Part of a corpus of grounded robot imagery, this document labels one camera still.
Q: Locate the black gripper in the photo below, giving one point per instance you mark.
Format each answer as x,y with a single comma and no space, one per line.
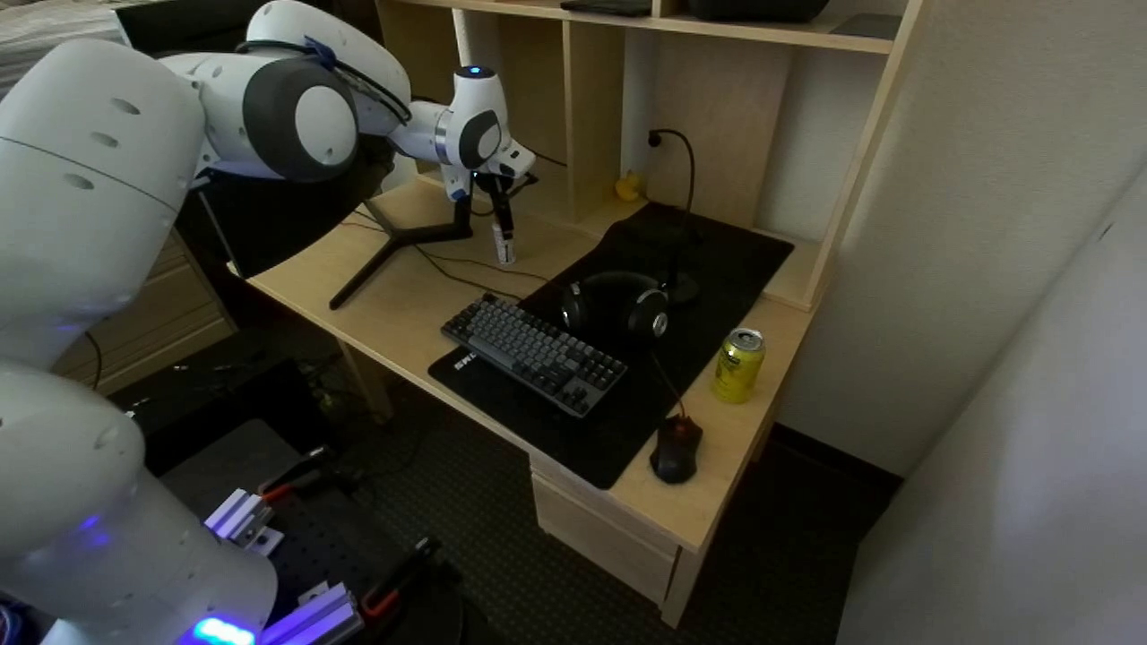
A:
494,183

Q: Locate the yellow drink can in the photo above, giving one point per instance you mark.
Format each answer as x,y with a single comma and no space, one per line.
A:
739,368

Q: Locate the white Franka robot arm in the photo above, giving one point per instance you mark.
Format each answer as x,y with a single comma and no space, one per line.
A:
110,179

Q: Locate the black monitor stand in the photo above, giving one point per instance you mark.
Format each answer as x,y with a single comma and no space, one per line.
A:
397,245

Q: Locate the small yellow object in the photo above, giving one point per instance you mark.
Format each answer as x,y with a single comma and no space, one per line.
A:
627,189

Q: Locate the grey black keyboard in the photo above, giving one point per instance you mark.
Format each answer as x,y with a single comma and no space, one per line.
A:
538,355

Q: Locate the black silver headphones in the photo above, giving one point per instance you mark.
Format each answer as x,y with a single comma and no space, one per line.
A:
648,312

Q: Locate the black desk mat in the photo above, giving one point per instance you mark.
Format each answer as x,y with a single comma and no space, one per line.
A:
705,257

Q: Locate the black monitor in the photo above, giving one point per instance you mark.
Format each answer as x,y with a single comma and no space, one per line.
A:
287,221

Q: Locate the flat black device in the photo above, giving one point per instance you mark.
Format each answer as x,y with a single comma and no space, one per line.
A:
608,6

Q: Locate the wooden shelf hutch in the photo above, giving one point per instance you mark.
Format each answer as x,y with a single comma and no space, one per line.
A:
729,93

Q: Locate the black mouse red accents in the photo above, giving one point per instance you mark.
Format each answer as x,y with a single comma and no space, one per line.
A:
675,453

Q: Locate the wooden desk drawer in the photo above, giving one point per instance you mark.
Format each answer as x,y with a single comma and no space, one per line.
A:
596,525

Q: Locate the black pouch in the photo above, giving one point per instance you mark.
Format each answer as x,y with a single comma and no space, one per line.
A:
754,7

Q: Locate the wooden side cabinet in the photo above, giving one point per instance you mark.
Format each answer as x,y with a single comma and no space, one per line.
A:
155,325

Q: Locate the grey ribbed panel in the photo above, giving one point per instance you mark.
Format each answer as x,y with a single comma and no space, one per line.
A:
59,23

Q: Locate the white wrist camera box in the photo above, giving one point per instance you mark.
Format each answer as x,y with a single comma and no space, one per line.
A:
517,164

